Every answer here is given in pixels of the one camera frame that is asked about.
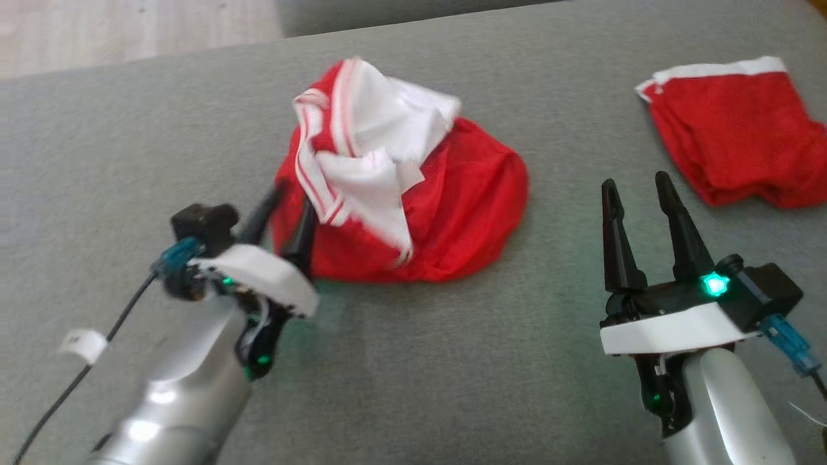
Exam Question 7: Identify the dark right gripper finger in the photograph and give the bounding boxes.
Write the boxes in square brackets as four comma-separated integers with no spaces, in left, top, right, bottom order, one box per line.
[654,171,715,282]
[601,180,647,293]

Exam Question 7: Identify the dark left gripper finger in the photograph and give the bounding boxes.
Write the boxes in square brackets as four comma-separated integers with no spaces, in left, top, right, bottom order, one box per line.
[281,196,319,280]
[239,183,288,246]

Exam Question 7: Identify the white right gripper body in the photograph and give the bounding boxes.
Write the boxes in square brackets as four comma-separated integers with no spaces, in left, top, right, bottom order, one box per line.
[600,278,763,437]

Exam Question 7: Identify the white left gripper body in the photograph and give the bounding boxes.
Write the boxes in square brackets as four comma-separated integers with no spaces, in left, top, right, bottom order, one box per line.
[194,245,317,380]

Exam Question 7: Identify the red shorts with white band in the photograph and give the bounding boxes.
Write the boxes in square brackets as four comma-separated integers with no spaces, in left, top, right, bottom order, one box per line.
[635,56,827,209]

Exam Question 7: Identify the red jersey with white sleeves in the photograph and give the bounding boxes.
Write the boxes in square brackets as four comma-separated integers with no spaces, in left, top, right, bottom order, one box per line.
[270,57,529,284]

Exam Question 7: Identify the teal cable connector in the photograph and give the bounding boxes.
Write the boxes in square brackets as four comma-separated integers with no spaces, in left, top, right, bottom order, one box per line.
[761,315,822,377]
[151,236,202,277]

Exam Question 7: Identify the white cable tag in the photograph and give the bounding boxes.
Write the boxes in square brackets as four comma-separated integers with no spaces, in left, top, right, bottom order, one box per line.
[57,328,109,364]

